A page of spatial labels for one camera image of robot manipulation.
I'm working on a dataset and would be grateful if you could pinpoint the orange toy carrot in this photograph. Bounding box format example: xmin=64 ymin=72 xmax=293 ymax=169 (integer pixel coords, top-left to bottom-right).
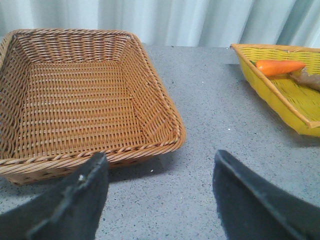
xmin=250 ymin=59 xmax=306 ymax=77

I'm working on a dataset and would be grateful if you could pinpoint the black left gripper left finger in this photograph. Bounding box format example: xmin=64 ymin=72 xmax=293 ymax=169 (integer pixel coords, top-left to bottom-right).
xmin=0 ymin=152 xmax=109 ymax=240

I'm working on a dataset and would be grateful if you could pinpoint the white pleated curtain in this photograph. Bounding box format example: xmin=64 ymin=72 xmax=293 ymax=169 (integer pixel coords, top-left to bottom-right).
xmin=0 ymin=0 xmax=320 ymax=48

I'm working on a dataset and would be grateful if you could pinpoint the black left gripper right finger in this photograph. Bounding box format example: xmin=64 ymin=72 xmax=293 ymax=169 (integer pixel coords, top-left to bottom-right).
xmin=212 ymin=150 xmax=320 ymax=240

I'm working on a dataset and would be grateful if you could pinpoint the brown wicker basket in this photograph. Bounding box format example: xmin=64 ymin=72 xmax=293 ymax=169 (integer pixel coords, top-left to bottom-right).
xmin=0 ymin=28 xmax=186 ymax=185

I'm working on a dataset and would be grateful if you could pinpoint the yellow woven basket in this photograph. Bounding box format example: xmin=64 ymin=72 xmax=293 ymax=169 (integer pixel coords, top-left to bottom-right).
xmin=230 ymin=43 xmax=320 ymax=137

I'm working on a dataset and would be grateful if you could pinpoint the brown ginger root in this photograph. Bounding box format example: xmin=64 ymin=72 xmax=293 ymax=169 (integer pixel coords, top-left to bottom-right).
xmin=288 ymin=68 xmax=320 ymax=92

